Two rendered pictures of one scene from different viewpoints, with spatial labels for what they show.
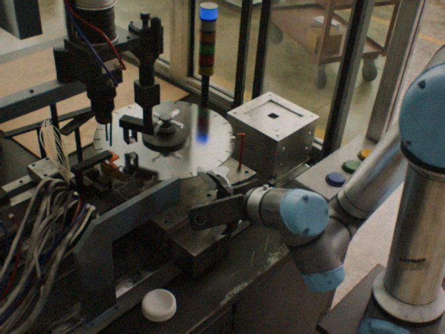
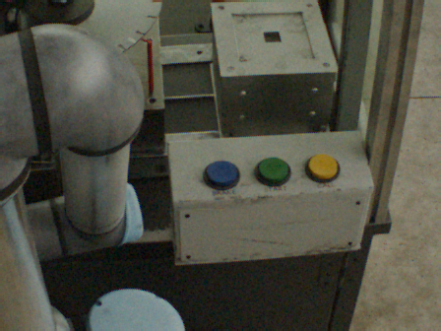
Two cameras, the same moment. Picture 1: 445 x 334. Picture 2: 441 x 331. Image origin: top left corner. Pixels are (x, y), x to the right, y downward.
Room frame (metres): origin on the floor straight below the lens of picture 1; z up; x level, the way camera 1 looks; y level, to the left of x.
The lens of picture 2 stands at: (0.32, -0.88, 1.96)
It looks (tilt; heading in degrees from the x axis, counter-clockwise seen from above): 49 degrees down; 43
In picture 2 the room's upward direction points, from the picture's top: 1 degrees clockwise
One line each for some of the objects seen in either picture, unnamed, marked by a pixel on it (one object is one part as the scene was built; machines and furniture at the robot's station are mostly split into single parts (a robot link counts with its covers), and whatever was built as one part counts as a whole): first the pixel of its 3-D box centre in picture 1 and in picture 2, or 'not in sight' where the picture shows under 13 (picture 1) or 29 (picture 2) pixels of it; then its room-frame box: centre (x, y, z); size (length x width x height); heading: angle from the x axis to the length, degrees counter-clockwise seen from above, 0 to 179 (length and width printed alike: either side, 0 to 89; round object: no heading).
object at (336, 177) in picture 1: (336, 179); (221, 175); (0.99, -0.27, 0.90); 0.04 x 0.04 x 0.02
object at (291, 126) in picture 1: (270, 138); (270, 69); (1.25, -0.13, 0.82); 0.18 x 0.18 x 0.15; 49
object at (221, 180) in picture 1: (220, 186); not in sight; (0.85, 0.00, 0.97); 0.09 x 0.02 x 0.05; 36
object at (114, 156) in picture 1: (96, 171); not in sight; (0.89, 0.27, 0.95); 0.10 x 0.03 x 0.07; 139
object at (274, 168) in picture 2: (352, 167); (273, 172); (1.04, -0.31, 0.90); 0.04 x 0.04 x 0.02
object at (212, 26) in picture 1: (208, 23); not in sight; (1.33, 0.07, 1.11); 0.05 x 0.04 x 0.03; 49
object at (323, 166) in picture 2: (367, 156); (322, 168); (1.09, -0.36, 0.90); 0.04 x 0.04 x 0.02
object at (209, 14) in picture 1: (208, 11); not in sight; (1.33, 0.07, 1.14); 0.05 x 0.04 x 0.03; 49
